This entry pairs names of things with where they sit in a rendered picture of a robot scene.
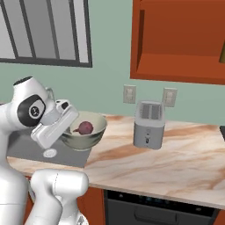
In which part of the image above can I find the white wall outlet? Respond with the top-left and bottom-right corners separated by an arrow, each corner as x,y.
162,86 -> 178,108
122,83 -> 138,105

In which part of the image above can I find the orange base cabinet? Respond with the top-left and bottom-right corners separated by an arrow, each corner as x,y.
22,175 -> 105,225

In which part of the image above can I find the silver toaster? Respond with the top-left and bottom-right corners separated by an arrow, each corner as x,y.
133,99 -> 166,150

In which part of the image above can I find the red onion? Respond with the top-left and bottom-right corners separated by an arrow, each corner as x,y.
72,120 -> 94,136

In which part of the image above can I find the black dishwasher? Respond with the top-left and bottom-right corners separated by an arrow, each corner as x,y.
103,189 -> 221,225

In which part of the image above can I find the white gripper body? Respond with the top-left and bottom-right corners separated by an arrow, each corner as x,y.
30,105 -> 80,150

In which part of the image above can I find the silver sink faucet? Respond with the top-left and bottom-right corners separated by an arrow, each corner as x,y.
45,86 -> 55,102

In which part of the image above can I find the grey sink basin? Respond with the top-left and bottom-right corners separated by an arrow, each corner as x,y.
6,127 -> 92,169

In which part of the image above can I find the pale green bowl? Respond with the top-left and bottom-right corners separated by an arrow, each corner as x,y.
59,111 -> 109,152

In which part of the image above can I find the orange open wall cabinet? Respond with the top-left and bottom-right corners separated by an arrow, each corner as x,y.
129,0 -> 225,86

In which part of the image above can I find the dark framed window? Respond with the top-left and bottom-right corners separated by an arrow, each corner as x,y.
0,0 -> 93,69

